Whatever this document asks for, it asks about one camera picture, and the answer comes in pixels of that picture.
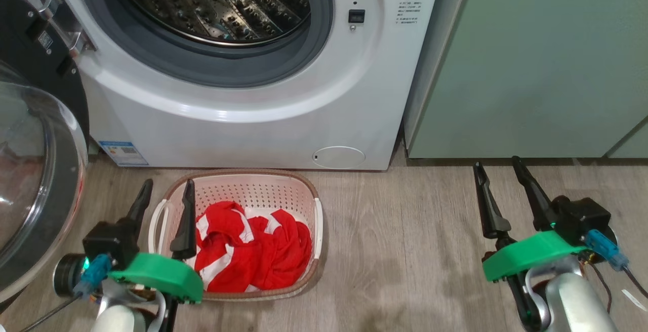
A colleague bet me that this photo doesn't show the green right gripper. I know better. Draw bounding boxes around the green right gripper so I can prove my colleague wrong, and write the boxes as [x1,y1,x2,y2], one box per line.
[473,156,590,282]

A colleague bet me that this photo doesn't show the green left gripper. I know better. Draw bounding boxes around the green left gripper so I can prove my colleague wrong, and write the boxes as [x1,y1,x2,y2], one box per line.
[108,179,204,304]

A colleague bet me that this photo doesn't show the dark washing machine door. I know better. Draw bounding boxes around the dark washing machine door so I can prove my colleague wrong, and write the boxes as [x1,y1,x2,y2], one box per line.
[0,0,91,312]

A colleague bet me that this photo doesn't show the white front-load washing machine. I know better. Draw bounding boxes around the white front-load washing machine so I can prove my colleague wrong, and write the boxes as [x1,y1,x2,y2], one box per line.
[0,0,445,172]

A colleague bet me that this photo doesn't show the stainless steel washing machine drum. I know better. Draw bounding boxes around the stainless steel washing machine drum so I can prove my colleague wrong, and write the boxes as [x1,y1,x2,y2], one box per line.
[109,0,312,48]

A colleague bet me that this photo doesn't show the metal washing machine door hinge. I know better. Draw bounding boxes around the metal washing machine door hinge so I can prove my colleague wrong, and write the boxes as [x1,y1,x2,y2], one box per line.
[31,0,97,53]

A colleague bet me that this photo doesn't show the blue energy label sticker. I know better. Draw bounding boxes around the blue energy label sticker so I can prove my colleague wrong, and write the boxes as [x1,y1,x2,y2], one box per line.
[98,141,149,167]

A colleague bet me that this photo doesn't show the cream basket with brown rim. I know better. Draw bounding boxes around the cream basket with brown rim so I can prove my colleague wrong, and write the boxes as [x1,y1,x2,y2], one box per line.
[148,169,323,301]

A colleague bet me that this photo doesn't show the pale green cabinet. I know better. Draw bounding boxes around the pale green cabinet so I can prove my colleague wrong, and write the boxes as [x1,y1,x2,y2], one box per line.
[403,0,648,159]

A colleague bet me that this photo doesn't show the round white filter cover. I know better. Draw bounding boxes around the round white filter cover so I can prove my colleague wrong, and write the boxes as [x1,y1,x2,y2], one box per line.
[312,146,366,170]

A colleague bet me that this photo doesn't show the printed text label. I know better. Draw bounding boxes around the printed text label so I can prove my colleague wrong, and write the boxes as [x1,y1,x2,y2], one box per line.
[396,0,422,25]

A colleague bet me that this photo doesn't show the blue-plug left camera cable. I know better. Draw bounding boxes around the blue-plug left camera cable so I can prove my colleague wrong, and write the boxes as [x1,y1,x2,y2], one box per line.
[20,254,112,332]

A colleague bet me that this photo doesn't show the blue-plug camera cable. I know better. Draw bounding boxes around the blue-plug camera cable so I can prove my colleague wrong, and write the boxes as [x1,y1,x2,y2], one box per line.
[582,229,648,298]
[20,254,112,332]

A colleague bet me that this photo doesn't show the blue-plug right camera cable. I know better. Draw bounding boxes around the blue-plug right camera cable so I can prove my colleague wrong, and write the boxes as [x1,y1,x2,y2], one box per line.
[582,229,648,298]

